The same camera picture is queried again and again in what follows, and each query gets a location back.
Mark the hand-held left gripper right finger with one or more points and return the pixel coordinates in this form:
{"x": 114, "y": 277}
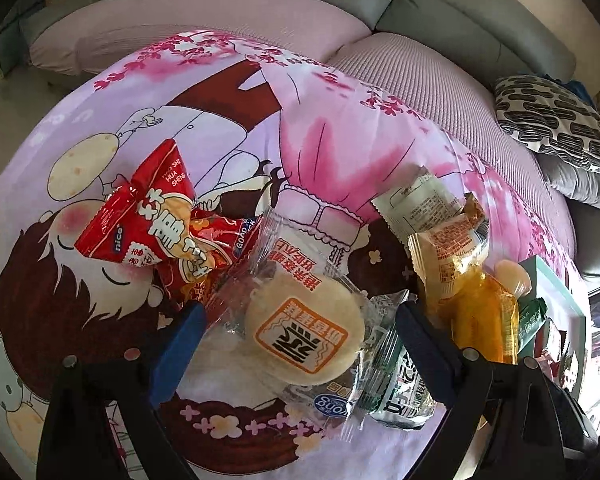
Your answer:
{"x": 425, "y": 355}

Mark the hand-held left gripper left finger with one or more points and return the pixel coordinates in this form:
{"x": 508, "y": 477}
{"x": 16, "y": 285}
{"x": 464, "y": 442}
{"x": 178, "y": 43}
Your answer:
{"x": 180, "y": 355}

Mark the green white cracker packet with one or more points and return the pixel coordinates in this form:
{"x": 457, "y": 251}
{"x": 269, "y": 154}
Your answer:
{"x": 405, "y": 400}

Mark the orange label snack packet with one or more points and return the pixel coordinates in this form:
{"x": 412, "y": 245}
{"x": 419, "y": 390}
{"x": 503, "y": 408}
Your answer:
{"x": 447, "y": 255}

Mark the red patterned candy packet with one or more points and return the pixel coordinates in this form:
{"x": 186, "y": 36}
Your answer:
{"x": 210, "y": 250}

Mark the small green packet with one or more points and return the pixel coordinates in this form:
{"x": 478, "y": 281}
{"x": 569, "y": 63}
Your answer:
{"x": 531, "y": 325}

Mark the yellow jelly cup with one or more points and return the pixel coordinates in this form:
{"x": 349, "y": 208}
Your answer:
{"x": 515, "y": 277}

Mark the bun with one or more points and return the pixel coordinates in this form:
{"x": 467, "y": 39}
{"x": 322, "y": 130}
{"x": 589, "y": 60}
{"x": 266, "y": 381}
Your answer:
{"x": 300, "y": 330}

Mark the red peanut packet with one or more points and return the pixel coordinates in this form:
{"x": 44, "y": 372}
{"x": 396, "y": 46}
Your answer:
{"x": 135, "y": 220}

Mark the pale green snack packet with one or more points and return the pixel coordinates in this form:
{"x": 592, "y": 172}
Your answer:
{"x": 420, "y": 205}

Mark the teal box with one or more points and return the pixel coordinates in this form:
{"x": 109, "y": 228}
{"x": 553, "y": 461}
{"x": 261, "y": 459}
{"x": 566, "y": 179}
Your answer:
{"x": 570, "y": 305}

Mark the grey cushion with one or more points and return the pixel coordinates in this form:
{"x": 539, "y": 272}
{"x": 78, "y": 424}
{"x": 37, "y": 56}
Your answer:
{"x": 580, "y": 180}

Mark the printed blanket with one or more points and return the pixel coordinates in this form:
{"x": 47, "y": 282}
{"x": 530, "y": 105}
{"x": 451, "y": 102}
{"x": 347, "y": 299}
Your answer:
{"x": 55, "y": 125}

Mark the black white patterned cushion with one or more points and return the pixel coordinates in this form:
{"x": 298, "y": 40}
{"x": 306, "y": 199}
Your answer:
{"x": 555, "y": 117}

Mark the lilac seat cover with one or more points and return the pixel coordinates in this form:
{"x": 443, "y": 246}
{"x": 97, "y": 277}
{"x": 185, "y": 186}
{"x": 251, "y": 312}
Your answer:
{"x": 130, "y": 25}

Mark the grey sofa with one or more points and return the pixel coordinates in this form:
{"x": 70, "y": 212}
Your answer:
{"x": 455, "y": 5}

